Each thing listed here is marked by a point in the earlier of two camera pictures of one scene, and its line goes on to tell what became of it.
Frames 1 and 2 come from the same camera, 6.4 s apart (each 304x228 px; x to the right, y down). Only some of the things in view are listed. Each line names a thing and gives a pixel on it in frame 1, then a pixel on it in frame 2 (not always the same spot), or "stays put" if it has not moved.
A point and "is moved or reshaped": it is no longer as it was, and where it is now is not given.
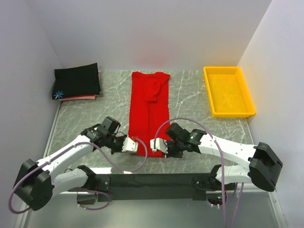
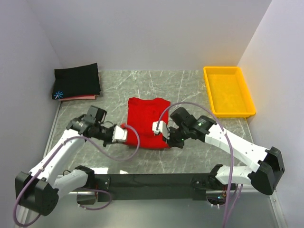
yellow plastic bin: [229, 95] stays put
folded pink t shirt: [89, 97] stays put
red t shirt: [149, 115] is moved or reshaped
